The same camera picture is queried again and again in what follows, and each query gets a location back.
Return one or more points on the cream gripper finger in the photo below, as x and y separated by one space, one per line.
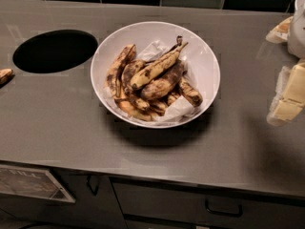
279 34
289 99

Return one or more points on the small right spotted banana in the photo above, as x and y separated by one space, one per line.
189 92

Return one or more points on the white paper bowl liner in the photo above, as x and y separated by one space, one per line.
174 113

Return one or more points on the dark brown centre banana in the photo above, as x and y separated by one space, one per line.
163 85

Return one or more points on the small bottom centre banana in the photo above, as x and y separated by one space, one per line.
160 105

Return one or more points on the white round bowl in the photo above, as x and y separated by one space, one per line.
202 67

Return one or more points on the middle left brown banana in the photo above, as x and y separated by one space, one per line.
130 70

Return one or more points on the bottom yellow banana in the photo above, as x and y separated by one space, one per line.
127 107

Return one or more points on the left long spotted banana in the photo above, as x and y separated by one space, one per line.
117 67

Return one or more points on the dark cabinet door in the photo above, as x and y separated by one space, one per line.
95 206

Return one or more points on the framed label sign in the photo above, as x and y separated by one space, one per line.
32 183

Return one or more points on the dark drawer with handle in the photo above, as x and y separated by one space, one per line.
207 206

